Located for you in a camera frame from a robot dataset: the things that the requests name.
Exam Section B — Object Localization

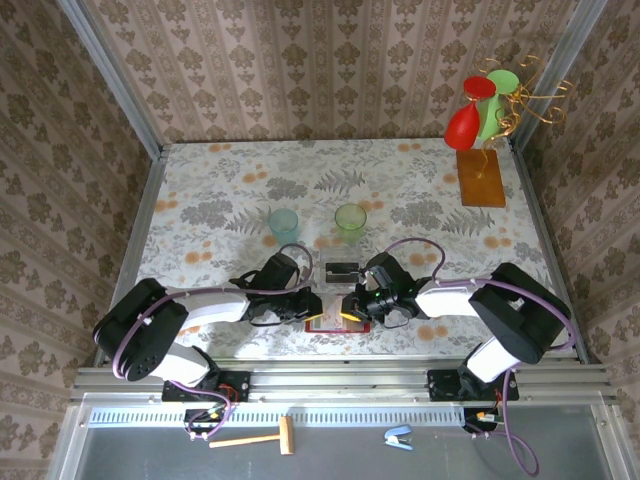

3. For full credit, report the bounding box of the blue-green plastic cup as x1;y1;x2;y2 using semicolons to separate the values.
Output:
267;208;301;246

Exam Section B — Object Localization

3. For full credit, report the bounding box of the green plastic cup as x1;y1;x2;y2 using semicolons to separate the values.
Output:
333;203;369;246

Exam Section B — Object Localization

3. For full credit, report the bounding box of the wooden mallet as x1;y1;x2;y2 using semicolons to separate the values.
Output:
208;414;295;456

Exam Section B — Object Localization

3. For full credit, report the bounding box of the blue stapler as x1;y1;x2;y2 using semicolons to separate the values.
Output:
383;424;415;452

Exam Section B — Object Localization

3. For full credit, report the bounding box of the red plastic wine glass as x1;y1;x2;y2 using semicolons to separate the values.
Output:
443;75;498;151

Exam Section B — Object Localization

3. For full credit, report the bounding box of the green plastic wine glass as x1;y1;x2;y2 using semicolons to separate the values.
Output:
476;68;521;143

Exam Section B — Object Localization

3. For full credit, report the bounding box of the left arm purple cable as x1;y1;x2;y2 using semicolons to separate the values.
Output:
112;243;315;441

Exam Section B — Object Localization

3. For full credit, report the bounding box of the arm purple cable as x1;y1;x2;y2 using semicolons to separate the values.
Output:
384;237;579;479
112;243;315;441

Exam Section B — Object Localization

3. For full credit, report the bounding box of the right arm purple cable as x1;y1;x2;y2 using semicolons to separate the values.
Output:
384;237;579;479

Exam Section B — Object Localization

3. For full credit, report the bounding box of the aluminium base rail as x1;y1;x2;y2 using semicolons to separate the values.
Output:
69;355;619;407

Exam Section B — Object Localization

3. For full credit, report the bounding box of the white slotted cable duct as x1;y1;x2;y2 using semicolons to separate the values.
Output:
88;405;469;429

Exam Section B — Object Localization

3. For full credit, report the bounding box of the black connector box with wires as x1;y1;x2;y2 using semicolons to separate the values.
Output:
184;407;236;441
462;407;501;436

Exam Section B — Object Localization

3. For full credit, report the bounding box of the gold wire stand wooden base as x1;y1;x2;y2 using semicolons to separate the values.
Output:
455;54;574;209

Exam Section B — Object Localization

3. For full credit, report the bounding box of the aluminium side rail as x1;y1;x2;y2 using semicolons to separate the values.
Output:
507;138;601;365
112;143;169;294

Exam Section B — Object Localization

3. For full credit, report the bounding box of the aluminium frame post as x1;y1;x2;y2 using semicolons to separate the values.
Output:
54;0;166;159
509;0;611;149

